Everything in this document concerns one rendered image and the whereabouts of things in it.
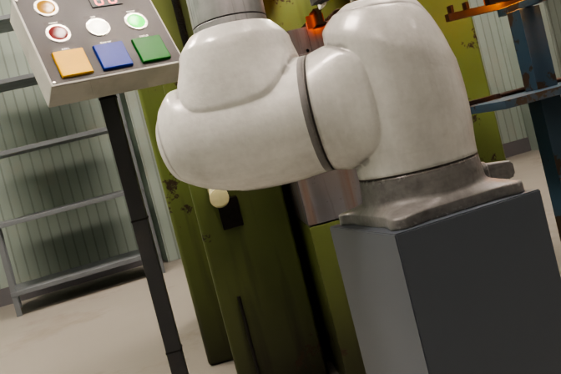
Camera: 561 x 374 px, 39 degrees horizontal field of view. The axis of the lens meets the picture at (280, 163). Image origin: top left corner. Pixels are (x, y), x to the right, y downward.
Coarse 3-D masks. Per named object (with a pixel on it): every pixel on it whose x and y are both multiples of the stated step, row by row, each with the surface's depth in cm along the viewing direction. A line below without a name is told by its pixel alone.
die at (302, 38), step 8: (304, 24) 215; (288, 32) 213; (296, 32) 213; (304, 32) 213; (312, 32) 213; (320, 32) 214; (296, 40) 213; (304, 40) 213; (312, 40) 213; (320, 40) 214; (296, 48) 213; (304, 48) 213; (312, 48) 213
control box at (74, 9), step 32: (32, 0) 191; (64, 0) 194; (128, 0) 201; (32, 32) 185; (128, 32) 195; (160, 32) 198; (32, 64) 187; (96, 64) 186; (160, 64) 192; (64, 96) 183; (96, 96) 189
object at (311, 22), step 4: (316, 8) 204; (312, 12) 206; (316, 12) 204; (320, 12) 204; (308, 16) 212; (312, 16) 211; (316, 16) 205; (320, 16) 204; (308, 20) 212; (312, 20) 212; (316, 20) 207; (320, 20) 204; (308, 24) 212; (312, 24) 212; (316, 24) 204; (320, 24) 204; (324, 24) 206; (308, 28) 213; (316, 28) 212
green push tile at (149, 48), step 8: (136, 40) 193; (144, 40) 194; (152, 40) 195; (160, 40) 195; (136, 48) 192; (144, 48) 192; (152, 48) 193; (160, 48) 194; (144, 56) 191; (152, 56) 192; (160, 56) 192; (168, 56) 193
